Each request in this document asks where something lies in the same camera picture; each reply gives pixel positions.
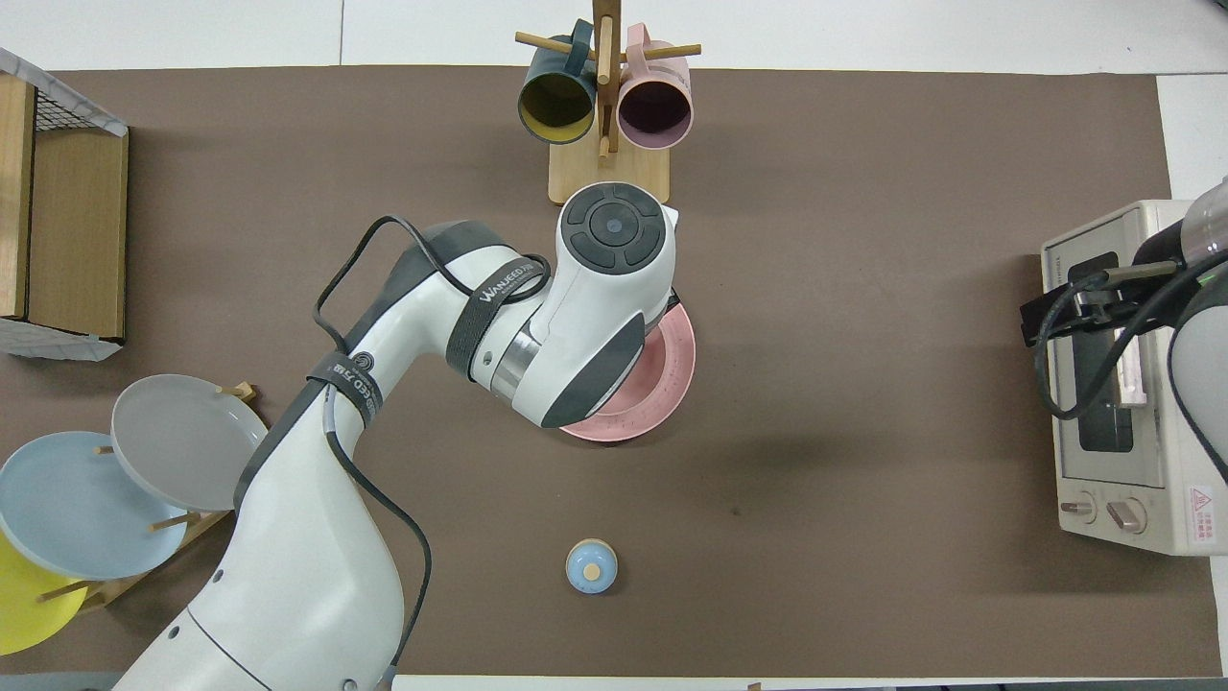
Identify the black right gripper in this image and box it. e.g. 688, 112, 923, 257
1020, 276, 1157, 348

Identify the beige toaster oven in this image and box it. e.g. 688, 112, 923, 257
1041, 200, 1228, 556

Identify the brown table mat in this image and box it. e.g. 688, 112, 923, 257
0, 65, 1221, 678

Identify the pink plate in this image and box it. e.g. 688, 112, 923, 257
560, 302, 697, 443

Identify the pink mug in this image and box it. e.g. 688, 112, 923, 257
617, 24, 694, 151

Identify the wooden mug tree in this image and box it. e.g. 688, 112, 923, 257
515, 0, 702, 207

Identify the blue lid with wooden knob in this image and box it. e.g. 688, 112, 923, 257
565, 538, 619, 595

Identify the dark teal mug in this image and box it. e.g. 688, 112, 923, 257
518, 19, 598, 145

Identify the gray plate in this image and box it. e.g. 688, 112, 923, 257
111, 374, 270, 512

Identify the wooden plate rack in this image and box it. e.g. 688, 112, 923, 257
38, 382, 260, 615

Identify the wooden shelf with mesh ends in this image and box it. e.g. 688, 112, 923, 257
0, 48, 130, 363

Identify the light blue plate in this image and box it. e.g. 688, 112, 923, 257
0, 431, 189, 580

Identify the yellow plate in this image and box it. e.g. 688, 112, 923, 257
0, 531, 89, 656

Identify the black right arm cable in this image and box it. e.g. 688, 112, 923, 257
1031, 251, 1228, 421

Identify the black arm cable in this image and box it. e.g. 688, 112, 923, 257
314, 215, 554, 675
1031, 251, 1228, 421

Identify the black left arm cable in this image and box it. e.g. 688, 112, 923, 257
314, 215, 554, 675

